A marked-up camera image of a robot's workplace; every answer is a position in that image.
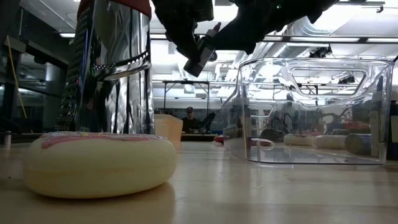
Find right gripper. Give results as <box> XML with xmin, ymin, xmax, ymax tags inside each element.
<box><xmin>214</xmin><ymin>0</ymin><xmax>282</xmax><ymax>55</ymax></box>

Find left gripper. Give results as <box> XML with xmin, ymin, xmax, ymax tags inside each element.
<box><xmin>151</xmin><ymin>0</ymin><xmax>215</xmax><ymax>60</ymax></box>

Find purple food colouring bottle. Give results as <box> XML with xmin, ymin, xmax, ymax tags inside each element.
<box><xmin>183</xmin><ymin>21</ymin><xmax>223</xmax><ymax>78</ymax></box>

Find red snack packet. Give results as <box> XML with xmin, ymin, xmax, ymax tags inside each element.
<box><xmin>213</xmin><ymin>134</ymin><xmax>275</xmax><ymax>147</ymax></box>

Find white frosted toy donut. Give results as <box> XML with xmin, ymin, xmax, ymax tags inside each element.
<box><xmin>313</xmin><ymin>134</ymin><xmax>346</xmax><ymax>150</ymax></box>

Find shiny metal box grater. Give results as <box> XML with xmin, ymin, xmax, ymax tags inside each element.
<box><xmin>55</xmin><ymin>0</ymin><xmax>155</xmax><ymax>135</ymax></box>

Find person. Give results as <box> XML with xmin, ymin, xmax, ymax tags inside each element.
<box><xmin>181</xmin><ymin>106</ymin><xmax>201</xmax><ymax>134</ymax></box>

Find black boxy device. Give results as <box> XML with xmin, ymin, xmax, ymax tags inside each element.
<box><xmin>310</xmin><ymin>45</ymin><xmax>332</xmax><ymax>59</ymax></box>

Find black horizontal crossbar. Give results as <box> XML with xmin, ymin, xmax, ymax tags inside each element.
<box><xmin>150</xmin><ymin>33</ymin><xmax>398</xmax><ymax>44</ymax></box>

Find grey track fixture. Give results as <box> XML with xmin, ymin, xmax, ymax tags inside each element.
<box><xmin>338</xmin><ymin>0</ymin><xmax>386</xmax><ymax>14</ymax></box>

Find clear plastic bin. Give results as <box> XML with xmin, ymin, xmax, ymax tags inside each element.
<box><xmin>221</xmin><ymin>57</ymin><xmax>395</xmax><ymax>166</ymax></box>

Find pink frosted toy donut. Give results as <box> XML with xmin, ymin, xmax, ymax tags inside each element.
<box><xmin>24</xmin><ymin>131</ymin><xmax>177</xmax><ymax>200</ymax></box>

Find black metal rig frame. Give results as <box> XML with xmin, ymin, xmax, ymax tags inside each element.
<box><xmin>162</xmin><ymin>80</ymin><xmax>211</xmax><ymax>119</ymax></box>

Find thin yellow cable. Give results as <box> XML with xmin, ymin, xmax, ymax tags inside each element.
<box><xmin>5</xmin><ymin>34</ymin><xmax>29</xmax><ymax>119</ymax></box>

